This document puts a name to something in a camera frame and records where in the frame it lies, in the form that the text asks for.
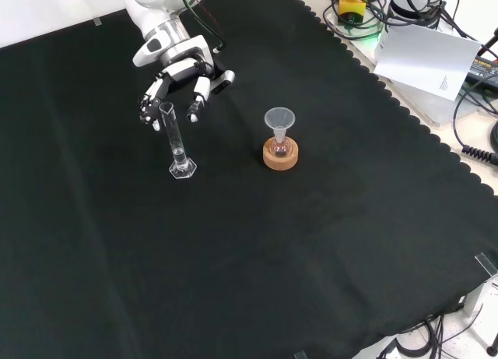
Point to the black power adapter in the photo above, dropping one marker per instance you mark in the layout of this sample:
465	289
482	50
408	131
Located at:
482	71

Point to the yellow stop button box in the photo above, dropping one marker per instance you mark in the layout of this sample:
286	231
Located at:
352	6

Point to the clear graduated cylinder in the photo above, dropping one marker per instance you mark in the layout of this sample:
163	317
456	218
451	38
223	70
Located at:
174	145

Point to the black tripod leg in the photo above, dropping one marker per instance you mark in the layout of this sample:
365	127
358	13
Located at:
488	43

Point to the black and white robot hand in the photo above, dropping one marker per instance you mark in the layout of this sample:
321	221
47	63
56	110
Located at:
183	69

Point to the pale white board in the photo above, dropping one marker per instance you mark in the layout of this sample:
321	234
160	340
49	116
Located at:
424	59

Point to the grey metal bracket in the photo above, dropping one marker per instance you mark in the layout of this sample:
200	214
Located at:
479	293

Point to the round-bottom glass flask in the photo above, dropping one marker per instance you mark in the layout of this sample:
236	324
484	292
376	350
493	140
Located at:
280	148

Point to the clear plastic funnel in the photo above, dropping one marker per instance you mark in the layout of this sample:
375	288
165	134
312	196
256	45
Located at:
279	121

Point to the black bench cloth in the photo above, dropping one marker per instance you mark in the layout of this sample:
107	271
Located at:
249	238

